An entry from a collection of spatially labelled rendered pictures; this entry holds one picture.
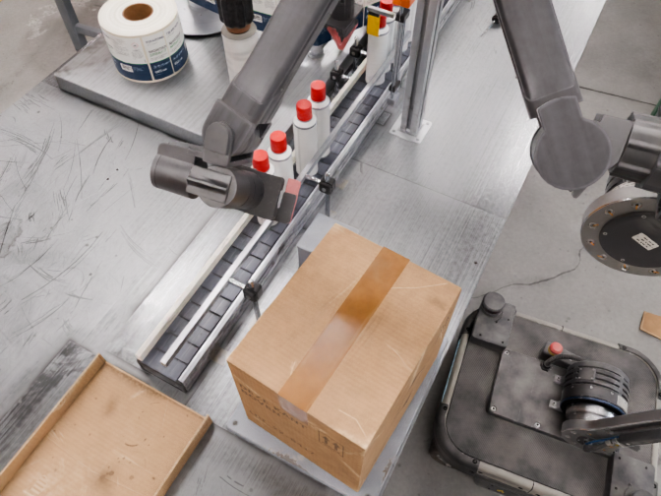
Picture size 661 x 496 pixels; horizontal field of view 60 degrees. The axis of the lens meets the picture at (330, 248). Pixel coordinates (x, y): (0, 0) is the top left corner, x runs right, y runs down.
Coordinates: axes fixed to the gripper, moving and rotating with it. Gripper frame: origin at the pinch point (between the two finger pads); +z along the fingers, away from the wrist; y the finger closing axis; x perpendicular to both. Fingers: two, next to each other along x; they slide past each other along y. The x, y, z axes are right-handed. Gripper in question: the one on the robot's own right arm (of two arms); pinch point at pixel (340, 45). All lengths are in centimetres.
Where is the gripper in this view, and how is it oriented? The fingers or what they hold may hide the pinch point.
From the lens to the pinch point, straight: 150.8
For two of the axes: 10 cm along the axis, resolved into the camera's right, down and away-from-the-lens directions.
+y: -4.6, 7.4, -4.9
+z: -0.2, 5.5, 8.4
